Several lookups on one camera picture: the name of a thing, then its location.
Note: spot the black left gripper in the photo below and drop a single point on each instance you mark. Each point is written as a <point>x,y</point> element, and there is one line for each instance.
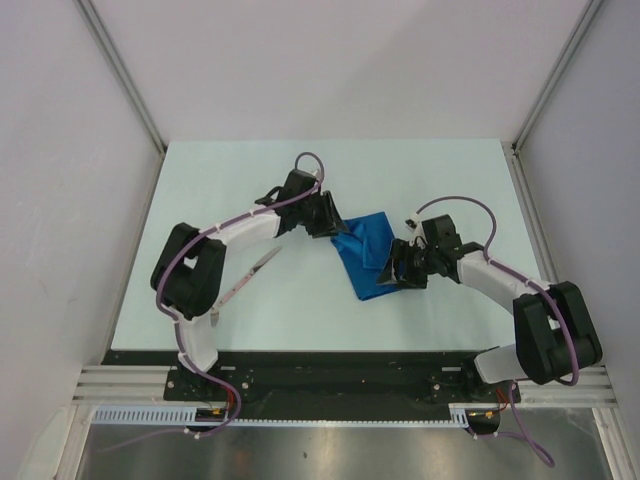
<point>330,224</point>

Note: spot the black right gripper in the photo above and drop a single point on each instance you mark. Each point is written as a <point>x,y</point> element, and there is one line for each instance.
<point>390,272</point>

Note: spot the blue satin napkin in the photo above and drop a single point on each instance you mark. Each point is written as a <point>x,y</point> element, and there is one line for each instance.
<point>364,250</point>

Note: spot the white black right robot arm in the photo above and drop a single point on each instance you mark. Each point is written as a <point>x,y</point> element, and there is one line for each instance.
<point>554,334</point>

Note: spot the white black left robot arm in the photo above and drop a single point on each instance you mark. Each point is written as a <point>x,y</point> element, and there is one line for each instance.
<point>188,274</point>

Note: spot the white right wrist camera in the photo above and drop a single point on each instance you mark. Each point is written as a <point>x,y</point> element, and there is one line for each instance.
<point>413,222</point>

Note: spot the aluminium front frame rail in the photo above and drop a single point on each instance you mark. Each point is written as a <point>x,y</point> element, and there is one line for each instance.
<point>138,383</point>

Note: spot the aluminium left corner post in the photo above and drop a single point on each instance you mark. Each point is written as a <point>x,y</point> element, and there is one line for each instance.
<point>115,62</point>

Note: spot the aluminium corner post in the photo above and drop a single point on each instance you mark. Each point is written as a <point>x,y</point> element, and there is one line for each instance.
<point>115,62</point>
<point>559,69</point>

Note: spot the aluminium right corner post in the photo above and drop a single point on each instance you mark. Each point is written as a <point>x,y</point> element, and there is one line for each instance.
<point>559,69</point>

